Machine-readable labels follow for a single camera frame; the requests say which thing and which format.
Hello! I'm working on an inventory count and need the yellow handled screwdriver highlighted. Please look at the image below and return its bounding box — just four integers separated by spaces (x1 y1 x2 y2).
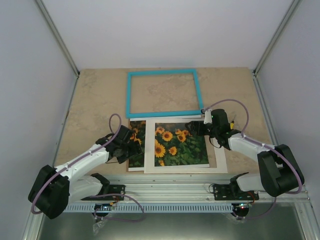
230 115 236 130

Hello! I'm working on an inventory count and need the white mat board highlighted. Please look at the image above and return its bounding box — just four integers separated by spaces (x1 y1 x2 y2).
144 117 228 174

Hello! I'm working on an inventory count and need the teal wooden picture frame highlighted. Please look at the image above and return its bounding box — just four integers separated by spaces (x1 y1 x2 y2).
125 68 204 119

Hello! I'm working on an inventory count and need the brown frame backing board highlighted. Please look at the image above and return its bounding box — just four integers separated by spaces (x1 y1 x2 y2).
127 117 217 174

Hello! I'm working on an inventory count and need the sunflower photo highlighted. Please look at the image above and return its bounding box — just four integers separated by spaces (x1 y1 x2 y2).
128 120 210 171

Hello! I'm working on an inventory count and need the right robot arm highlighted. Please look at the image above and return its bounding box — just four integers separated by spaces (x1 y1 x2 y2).
185 109 305 200

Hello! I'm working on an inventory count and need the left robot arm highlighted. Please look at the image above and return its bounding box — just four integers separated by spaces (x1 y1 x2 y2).
28 125 143 219

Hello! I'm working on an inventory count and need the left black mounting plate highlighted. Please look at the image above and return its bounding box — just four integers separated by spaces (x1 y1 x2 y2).
81 184 126 202

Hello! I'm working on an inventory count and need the black mounting plate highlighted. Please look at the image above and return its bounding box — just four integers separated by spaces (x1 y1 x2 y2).
208 183 260 202
81 184 126 202

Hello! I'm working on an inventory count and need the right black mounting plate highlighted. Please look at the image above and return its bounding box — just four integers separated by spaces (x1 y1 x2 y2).
208 183 260 202

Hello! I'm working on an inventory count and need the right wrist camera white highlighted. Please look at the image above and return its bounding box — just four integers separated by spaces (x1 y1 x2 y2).
202 108 213 125

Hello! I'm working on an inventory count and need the aluminium rail base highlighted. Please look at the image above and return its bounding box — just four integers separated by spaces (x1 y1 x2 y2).
34 173 311 205

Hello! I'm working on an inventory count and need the slotted cable duct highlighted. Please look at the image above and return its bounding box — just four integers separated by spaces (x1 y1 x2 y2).
64 203 233 213

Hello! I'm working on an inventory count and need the left aluminium corner post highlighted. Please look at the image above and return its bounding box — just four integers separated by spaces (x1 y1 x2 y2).
34 0 80 78

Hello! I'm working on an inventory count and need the aluminium corner post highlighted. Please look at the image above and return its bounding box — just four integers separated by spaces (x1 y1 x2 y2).
252 0 302 77
34 0 80 78

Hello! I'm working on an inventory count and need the right aluminium corner post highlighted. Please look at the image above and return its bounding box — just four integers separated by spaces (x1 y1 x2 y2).
252 0 302 77

